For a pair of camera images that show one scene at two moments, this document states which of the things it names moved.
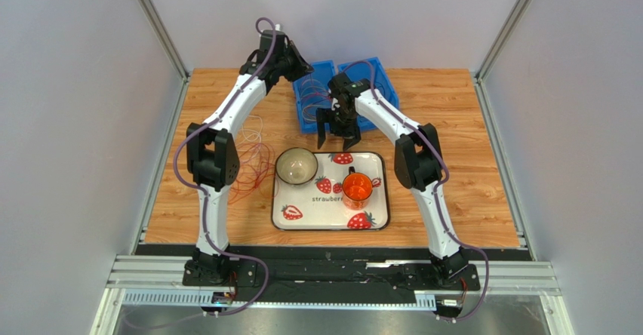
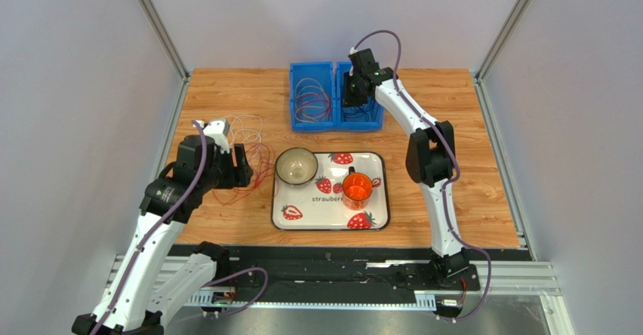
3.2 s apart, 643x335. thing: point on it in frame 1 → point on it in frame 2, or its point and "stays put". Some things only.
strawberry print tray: (318, 204) stays put
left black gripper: (303, 68) → (238, 176)
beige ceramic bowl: (296, 166) stays put
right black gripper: (339, 118) → (355, 90)
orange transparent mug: (357, 190) stays put
